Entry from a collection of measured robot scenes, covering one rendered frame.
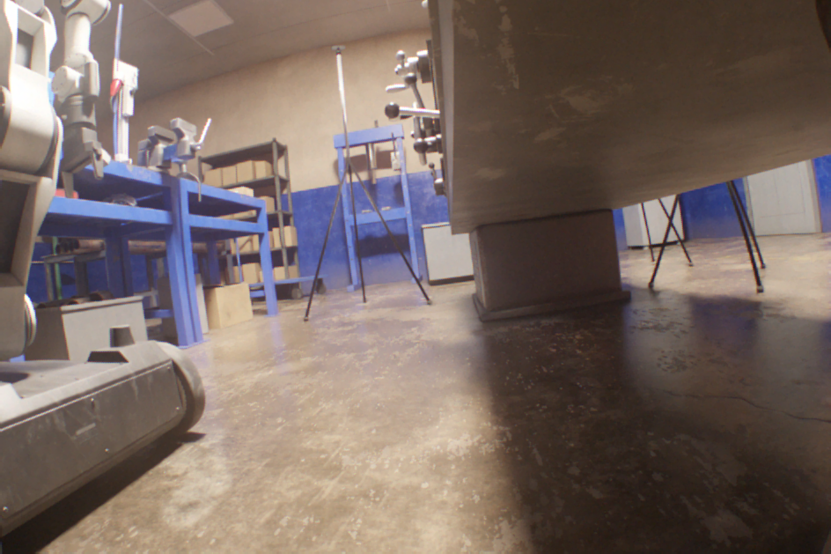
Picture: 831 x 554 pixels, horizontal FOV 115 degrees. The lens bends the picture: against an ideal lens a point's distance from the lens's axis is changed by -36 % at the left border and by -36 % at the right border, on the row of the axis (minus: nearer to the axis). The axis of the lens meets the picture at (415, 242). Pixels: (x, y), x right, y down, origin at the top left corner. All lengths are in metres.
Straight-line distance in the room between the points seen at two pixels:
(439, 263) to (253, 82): 3.98
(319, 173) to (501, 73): 5.36
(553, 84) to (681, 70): 0.08
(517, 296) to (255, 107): 5.11
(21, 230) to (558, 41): 0.84
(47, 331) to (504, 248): 1.90
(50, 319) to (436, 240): 3.14
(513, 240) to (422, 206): 3.55
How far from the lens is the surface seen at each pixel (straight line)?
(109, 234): 2.49
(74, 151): 1.00
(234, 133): 6.25
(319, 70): 6.02
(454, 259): 3.84
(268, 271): 3.09
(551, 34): 0.19
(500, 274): 1.74
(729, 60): 0.27
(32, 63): 0.98
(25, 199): 0.86
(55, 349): 1.81
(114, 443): 0.72
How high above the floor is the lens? 0.31
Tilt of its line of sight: 2 degrees up
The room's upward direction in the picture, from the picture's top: 7 degrees counter-clockwise
